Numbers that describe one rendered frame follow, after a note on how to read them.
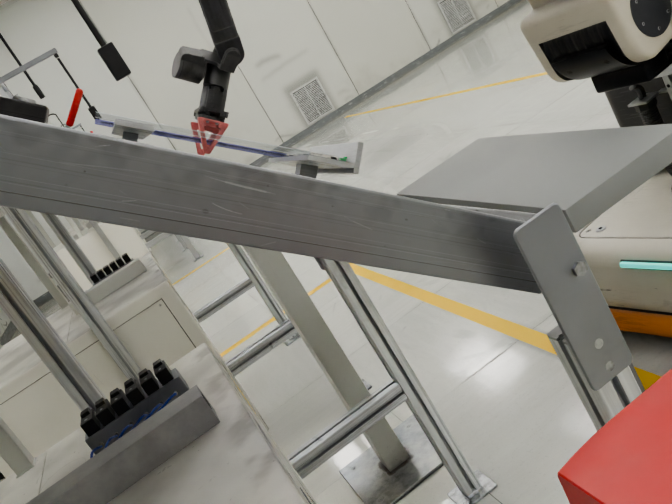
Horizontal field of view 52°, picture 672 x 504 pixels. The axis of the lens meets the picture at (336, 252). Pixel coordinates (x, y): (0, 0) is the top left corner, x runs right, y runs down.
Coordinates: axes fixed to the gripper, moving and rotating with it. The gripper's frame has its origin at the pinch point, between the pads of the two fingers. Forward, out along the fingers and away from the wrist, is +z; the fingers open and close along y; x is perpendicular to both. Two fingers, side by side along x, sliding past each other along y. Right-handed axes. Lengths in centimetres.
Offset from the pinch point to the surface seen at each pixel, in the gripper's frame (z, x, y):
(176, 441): 42, -7, 74
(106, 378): 65, -11, -38
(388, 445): 61, 54, 12
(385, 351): 34, 36, 38
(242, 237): 14, -11, 108
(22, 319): 36, -30, 38
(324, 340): 38, 32, 13
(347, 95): -160, 264, -697
